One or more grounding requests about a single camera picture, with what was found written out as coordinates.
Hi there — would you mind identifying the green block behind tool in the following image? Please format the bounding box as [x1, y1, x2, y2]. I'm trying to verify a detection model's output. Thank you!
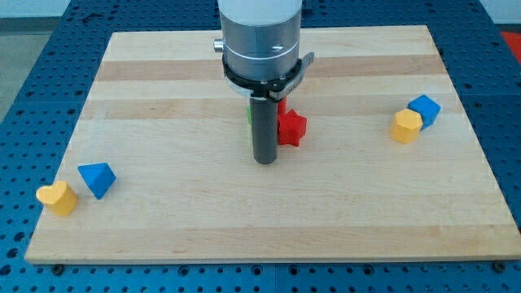
[246, 106, 252, 125]

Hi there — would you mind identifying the blue triangle block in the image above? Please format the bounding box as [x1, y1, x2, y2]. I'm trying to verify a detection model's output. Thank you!
[77, 163, 116, 200]

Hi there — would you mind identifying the yellow hexagon block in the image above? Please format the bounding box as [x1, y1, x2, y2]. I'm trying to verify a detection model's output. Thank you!
[391, 109, 423, 144]

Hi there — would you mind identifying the red star block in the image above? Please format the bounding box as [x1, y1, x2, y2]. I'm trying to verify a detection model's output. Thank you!
[278, 109, 308, 147]

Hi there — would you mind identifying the yellow heart block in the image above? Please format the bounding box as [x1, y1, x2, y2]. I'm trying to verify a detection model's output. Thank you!
[36, 181, 78, 216]

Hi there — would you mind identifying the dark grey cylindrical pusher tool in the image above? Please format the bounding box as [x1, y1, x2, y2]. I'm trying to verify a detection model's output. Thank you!
[250, 98, 278, 164]

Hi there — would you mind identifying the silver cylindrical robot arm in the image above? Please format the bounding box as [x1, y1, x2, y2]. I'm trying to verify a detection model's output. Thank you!
[215, 0, 314, 103]

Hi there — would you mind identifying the blue cube block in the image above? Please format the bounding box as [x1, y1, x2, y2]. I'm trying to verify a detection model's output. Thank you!
[407, 94, 441, 130]

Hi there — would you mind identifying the light wooden board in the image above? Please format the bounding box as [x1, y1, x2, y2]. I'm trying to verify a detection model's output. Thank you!
[25, 25, 520, 265]

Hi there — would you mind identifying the red block behind tool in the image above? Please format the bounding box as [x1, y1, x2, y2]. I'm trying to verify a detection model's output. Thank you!
[278, 98, 287, 115]

